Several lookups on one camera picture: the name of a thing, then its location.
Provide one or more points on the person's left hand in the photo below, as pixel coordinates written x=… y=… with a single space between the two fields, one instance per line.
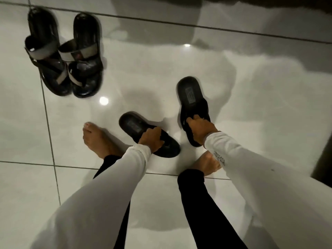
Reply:
x=149 y=140

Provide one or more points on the person's right hand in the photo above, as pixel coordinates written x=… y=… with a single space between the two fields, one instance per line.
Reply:
x=201 y=132

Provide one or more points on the person's left fingers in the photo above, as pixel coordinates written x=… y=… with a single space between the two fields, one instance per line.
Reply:
x=157 y=138

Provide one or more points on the person's right fingers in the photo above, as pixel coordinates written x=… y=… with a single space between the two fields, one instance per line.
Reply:
x=195 y=120

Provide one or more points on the black slipper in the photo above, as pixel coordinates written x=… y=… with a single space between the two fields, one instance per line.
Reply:
x=190 y=94
x=134 y=125

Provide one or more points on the person's right forearm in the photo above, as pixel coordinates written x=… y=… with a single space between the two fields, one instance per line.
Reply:
x=264 y=189

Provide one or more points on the person's left forearm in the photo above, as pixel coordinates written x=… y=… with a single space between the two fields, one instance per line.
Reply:
x=103 y=199

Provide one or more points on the person's right foot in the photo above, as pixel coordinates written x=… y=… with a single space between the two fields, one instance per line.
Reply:
x=207 y=163

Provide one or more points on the person's foot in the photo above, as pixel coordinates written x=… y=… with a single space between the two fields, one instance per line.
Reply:
x=207 y=163
x=99 y=142

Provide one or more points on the person's left foot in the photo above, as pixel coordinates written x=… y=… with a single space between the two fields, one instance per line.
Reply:
x=99 y=142

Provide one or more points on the person's right leg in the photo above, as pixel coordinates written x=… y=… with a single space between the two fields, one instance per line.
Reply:
x=205 y=204

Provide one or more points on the dark furniture edge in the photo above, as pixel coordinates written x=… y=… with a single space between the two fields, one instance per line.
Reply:
x=324 y=160

